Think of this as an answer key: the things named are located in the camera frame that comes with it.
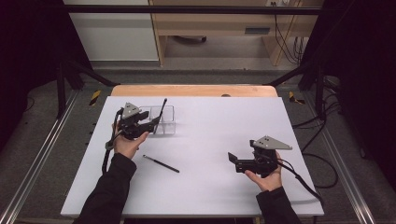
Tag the yellow black tape piece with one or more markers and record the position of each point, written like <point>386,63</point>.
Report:
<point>95,97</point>
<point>292,97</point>

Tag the white power strip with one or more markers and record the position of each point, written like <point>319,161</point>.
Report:
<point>280,2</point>

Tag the person's right hand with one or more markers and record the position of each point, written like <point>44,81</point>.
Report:
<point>269,183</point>

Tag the white table cover sheet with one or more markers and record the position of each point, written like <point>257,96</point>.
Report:
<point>199,189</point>

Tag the clear plastic organizer box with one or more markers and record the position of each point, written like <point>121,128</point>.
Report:
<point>166,124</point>

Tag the aluminium floor rail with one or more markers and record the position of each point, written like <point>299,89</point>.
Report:
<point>37,155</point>
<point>342,161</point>

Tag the person's left hand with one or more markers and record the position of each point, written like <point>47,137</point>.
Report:
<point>126,148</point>

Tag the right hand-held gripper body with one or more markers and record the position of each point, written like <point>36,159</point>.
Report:
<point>266,161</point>

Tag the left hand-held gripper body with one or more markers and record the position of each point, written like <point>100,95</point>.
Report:
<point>132,126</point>

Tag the black horizontal frame bar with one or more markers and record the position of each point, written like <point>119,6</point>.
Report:
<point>186,9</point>

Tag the wooden desk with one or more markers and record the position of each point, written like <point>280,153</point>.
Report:
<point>214,23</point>

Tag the white cabinet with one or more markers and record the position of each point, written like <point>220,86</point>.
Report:
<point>115,37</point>

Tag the black curtain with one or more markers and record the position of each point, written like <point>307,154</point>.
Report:
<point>364,62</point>
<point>28,46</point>

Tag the black metal frame stand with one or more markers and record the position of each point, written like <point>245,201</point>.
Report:
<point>319,90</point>
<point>61,90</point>

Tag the dark chair base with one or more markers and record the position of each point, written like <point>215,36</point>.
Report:
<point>194,39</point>

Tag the thin black makeup brush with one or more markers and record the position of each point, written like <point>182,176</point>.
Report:
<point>160,115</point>
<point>162,164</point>

